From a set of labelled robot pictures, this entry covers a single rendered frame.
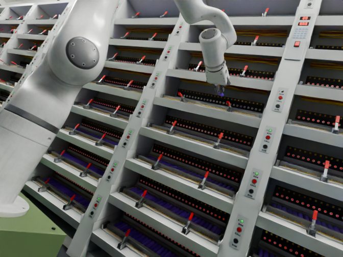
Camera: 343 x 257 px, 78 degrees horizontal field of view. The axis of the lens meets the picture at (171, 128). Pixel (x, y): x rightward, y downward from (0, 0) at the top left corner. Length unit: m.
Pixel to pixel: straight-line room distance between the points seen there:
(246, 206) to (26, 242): 0.74
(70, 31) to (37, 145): 0.26
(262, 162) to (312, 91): 0.39
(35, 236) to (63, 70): 0.34
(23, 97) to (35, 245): 0.30
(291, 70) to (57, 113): 1.00
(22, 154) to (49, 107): 0.11
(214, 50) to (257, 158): 0.48
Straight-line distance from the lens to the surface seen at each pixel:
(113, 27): 1.97
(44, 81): 0.64
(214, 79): 1.03
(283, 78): 1.15
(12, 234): 0.51
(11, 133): 0.54
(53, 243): 0.57
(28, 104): 0.55
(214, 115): 1.09
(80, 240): 1.31
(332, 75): 1.42
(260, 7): 1.69
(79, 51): 0.52
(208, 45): 0.88
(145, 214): 1.09
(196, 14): 0.87
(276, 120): 1.04
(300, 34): 1.30
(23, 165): 0.56
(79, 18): 0.59
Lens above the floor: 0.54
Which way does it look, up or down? 13 degrees up
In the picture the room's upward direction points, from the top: 23 degrees clockwise
